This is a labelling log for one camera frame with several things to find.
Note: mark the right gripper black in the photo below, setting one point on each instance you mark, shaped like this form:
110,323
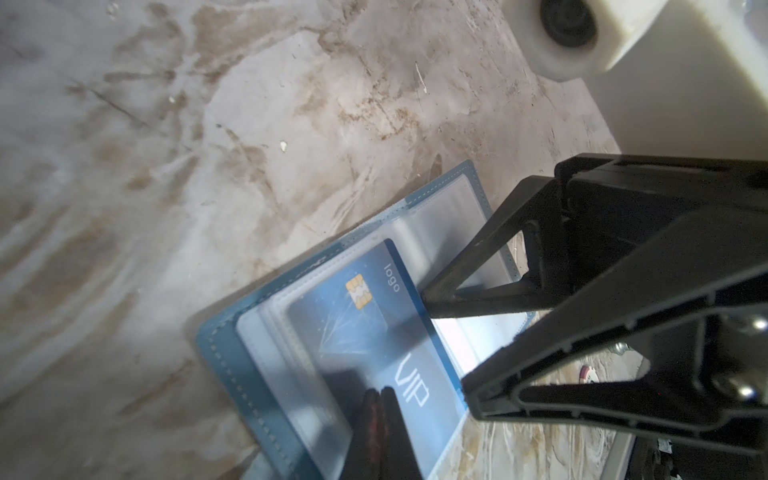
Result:
677,330

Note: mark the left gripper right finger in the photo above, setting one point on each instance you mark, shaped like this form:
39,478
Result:
398,460

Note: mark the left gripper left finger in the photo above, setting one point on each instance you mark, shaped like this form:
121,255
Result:
364,456

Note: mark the blue VIP credit card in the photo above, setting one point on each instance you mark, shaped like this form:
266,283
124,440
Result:
365,327

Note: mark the white poker chip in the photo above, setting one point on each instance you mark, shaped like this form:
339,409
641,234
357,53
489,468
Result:
588,375

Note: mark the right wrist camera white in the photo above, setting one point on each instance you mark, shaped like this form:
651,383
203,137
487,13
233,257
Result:
670,78

